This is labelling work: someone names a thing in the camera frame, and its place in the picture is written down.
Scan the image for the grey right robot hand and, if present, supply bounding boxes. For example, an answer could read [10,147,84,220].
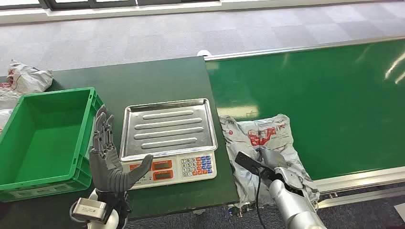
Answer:
[256,146,289,171]

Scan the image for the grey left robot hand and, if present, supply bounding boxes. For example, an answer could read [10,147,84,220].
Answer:
[89,105,154,193]

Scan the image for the grey red-printed plastic package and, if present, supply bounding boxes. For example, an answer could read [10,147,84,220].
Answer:
[220,114,321,208]

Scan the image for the green plastic basket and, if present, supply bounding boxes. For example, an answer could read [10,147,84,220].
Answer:
[0,87,105,203]

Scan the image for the white plastic package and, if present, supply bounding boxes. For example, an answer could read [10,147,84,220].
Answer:
[0,109,14,133]
[0,88,24,111]

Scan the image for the crumpled grey plastic package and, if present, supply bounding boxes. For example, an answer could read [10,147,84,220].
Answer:
[0,59,54,95]

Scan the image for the electronic scale with steel tray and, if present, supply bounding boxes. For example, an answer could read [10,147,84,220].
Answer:
[119,98,218,190]

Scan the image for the green conveyor belt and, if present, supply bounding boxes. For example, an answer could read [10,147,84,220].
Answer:
[205,38,405,181]

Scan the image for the white flat sheet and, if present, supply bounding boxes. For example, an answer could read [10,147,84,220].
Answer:
[394,202,405,222]

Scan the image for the white window sill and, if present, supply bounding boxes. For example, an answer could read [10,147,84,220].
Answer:
[0,0,405,25]

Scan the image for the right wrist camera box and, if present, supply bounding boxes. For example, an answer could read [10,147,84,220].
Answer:
[234,151,277,181]

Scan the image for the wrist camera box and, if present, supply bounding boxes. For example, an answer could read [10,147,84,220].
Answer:
[234,151,277,181]
[71,197,109,224]

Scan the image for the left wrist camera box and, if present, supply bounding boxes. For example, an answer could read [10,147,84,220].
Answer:
[71,197,109,224]

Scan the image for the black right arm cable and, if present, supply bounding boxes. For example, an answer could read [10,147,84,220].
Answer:
[254,167,269,229]

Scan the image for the grey left wrist cable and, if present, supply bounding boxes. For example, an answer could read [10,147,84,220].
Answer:
[69,200,91,224]

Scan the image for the dark window frame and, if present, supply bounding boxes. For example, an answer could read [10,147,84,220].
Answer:
[0,0,222,10]

